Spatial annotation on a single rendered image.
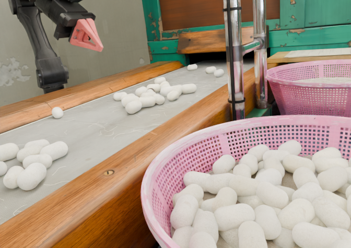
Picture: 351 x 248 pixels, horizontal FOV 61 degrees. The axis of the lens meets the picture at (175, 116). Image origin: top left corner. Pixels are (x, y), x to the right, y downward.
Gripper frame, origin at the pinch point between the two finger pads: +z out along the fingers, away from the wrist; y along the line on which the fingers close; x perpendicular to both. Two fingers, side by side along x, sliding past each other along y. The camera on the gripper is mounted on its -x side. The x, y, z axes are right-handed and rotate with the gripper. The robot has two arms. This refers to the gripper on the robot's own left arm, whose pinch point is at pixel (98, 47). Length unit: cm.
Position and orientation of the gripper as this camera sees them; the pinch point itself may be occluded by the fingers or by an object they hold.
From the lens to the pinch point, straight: 74.5
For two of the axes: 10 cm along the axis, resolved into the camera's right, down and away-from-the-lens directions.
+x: -4.8, 6.9, 5.4
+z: 7.3, 6.5, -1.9
